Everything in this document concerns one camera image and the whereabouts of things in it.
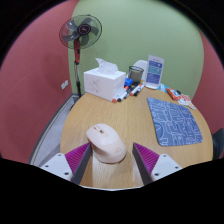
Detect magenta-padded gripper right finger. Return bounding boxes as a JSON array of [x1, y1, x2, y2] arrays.
[[132, 142, 184, 186]]

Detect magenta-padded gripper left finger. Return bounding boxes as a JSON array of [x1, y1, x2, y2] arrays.
[[39, 142, 93, 185]]

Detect beige computer mouse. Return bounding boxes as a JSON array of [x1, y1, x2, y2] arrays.
[[85, 123, 128, 164]]

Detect blue patterned mouse pad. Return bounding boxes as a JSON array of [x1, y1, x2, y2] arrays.
[[147, 97, 204, 147]]

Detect black office chair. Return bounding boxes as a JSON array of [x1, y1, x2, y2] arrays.
[[212, 128, 224, 160]]

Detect orange snack packet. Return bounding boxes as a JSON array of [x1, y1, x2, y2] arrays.
[[166, 87, 183, 101]]

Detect black-capped whiteboard marker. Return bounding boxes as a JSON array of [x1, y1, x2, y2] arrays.
[[133, 83, 146, 97], [117, 87, 134, 102]]

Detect blue whiteboard eraser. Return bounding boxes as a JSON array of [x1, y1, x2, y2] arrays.
[[124, 77, 134, 88]]

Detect white tissue box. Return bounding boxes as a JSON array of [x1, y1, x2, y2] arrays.
[[83, 57, 127, 102]]

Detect white blue sign stand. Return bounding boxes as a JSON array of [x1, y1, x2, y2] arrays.
[[144, 54, 165, 90]]

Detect black red standing fan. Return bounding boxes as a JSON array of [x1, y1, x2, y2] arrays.
[[58, 13, 103, 109]]

